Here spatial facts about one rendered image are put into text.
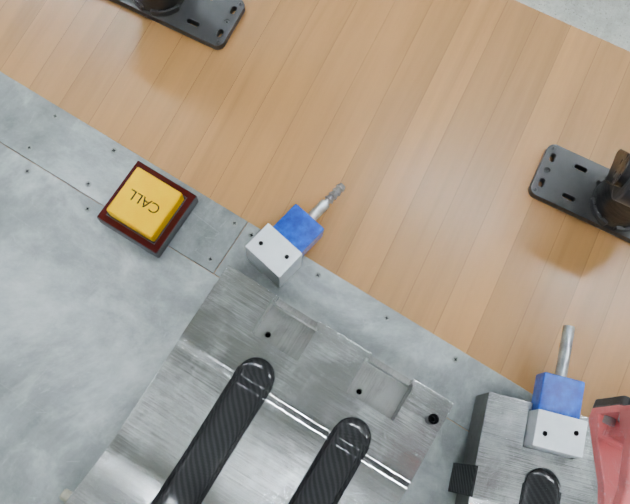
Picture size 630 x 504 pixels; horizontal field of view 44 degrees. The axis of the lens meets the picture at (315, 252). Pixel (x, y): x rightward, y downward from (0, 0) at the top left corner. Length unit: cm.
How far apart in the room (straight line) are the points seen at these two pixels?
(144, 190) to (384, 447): 37
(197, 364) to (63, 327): 18
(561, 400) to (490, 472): 10
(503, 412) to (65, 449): 45
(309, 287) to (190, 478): 24
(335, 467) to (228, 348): 15
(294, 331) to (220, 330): 8
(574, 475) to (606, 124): 42
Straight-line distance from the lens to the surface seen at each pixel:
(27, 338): 89
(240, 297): 77
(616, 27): 209
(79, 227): 90
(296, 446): 75
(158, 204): 85
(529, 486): 83
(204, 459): 76
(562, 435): 81
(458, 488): 83
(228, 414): 76
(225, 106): 93
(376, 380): 79
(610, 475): 49
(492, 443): 81
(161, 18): 98
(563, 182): 95
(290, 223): 83
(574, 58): 103
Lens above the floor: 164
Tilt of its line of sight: 75 degrees down
